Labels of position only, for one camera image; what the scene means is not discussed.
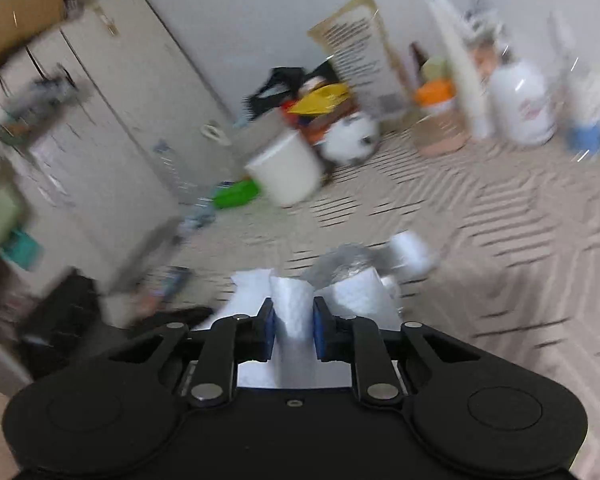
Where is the silver laptop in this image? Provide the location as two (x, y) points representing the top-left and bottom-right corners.
(106, 217), (182, 295)

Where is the black hair brush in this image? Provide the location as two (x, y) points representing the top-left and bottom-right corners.
(244, 67), (306, 119)

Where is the pink cup with toothbrushes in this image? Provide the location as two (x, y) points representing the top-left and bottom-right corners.
(465, 0), (504, 82)

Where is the upright empty plastic bottle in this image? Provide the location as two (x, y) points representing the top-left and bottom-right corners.
(152, 140), (215, 232)

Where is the pink cosmetic jar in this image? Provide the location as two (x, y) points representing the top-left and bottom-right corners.
(412, 112), (469, 158)

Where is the kraft paper food pouch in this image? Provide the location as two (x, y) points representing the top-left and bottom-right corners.
(308, 0), (412, 122)

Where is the green small box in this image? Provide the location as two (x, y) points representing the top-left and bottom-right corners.
(212, 179), (260, 209)

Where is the smartphone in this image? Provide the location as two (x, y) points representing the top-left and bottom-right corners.
(140, 266), (193, 312)

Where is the white cylindrical cup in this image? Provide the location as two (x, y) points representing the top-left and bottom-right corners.
(246, 129), (324, 208)

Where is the small panda plush toy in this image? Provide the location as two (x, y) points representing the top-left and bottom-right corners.
(320, 112), (381, 167)

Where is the white pump lotion bottle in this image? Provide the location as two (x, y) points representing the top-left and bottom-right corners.
(489, 60), (556, 148)

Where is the wire hanging rack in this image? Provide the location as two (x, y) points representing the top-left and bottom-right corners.
(0, 64), (86, 151)

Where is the brown small dropper bottle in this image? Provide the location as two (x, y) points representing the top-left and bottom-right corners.
(410, 41), (429, 87)

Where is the white cosmetic tube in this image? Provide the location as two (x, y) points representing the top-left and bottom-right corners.
(427, 0), (495, 141)

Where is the white wooden cabinet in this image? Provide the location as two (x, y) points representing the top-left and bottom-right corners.
(0, 0), (236, 396)

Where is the clear spray bottle blue label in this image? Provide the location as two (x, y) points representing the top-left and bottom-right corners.
(548, 11), (600, 162)

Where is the orange lid jar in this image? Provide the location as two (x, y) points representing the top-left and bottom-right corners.
(414, 79), (456, 115)

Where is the clear Aquafina water bottle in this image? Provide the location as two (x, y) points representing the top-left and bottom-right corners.
(301, 231), (439, 302)

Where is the green round compact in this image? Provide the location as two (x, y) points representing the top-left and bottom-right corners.
(420, 56), (452, 82)

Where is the beige collapsible cup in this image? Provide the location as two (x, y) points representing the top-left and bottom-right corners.
(230, 108), (287, 165)

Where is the yellow snack packet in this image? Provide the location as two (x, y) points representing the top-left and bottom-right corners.
(288, 84), (356, 117)

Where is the white paper towel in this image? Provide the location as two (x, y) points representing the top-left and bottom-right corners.
(201, 268), (401, 389)

